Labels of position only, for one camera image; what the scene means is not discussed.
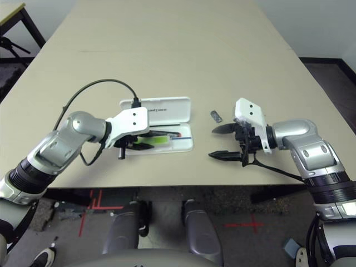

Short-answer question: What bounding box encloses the small blue block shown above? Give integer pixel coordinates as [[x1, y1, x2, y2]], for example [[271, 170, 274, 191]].
[[283, 239, 303, 258]]

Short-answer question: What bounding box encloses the black and white shoe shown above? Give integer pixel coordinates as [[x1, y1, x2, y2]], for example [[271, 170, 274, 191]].
[[30, 247, 58, 267]]

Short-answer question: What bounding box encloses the black left wrist camera cable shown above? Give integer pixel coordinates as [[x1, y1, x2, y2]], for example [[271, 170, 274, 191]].
[[54, 78, 142, 166]]

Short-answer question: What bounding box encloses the grey robot right leg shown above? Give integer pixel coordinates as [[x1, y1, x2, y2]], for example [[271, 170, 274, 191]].
[[182, 199, 225, 265]]

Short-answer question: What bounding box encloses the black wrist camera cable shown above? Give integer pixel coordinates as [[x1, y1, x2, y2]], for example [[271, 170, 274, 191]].
[[244, 158, 320, 265], [54, 78, 142, 166]]

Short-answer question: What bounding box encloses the grey robot leg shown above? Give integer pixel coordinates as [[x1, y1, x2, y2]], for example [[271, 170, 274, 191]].
[[182, 199, 225, 265], [101, 201, 154, 254]]

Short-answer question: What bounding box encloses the white plastic pencil case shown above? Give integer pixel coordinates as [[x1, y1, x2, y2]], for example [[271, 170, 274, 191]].
[[119, 96, 194, 154]]

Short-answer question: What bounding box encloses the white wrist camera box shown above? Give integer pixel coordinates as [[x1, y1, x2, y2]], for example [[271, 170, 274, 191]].
[[234, 97, 273, 154], [105, 107, 150, 150]]

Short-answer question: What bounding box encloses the grey robot torso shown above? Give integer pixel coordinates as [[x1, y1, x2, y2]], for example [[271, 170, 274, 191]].
[[62, 248, 222, 267]]

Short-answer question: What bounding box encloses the green highlighter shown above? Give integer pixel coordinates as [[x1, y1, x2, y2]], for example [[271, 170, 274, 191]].
[[139, 135, 171, 147]]

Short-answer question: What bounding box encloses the beige side table black frame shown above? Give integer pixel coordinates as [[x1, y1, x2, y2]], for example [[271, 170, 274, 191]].
[[0, 2, 47, 59]]

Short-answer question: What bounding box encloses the dark foam floor mat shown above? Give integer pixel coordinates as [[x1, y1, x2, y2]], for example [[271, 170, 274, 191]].
[[0, 63, 27, 98]]

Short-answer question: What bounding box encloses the black tripod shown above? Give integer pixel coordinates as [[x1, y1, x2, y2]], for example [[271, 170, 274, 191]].
[[0, 36, 31, 55]]

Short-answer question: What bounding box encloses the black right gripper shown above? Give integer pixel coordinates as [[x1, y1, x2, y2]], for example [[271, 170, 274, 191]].
[[207, 122, 259, 167]]

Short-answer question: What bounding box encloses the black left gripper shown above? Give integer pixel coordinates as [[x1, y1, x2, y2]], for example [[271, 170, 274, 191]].
[[115, 131, 157, 161]]

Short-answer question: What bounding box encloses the grey robot left leg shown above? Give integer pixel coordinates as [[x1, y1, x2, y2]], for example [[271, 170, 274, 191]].
[[101, 201, 154, 254]]

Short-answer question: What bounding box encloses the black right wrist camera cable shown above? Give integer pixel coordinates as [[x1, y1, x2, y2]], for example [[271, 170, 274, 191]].
[[244, 158, 320, 265]]

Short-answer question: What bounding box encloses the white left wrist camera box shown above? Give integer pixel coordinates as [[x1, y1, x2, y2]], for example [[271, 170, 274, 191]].
[[105, 107, 150, 150]]

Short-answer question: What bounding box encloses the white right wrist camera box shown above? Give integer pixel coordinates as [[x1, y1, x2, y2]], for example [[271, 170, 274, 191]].
[[234, 97, 273, 154]]

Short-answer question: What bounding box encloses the black marker with red cap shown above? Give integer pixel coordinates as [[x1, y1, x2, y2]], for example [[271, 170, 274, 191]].
[[151, 129, 183, 139]]

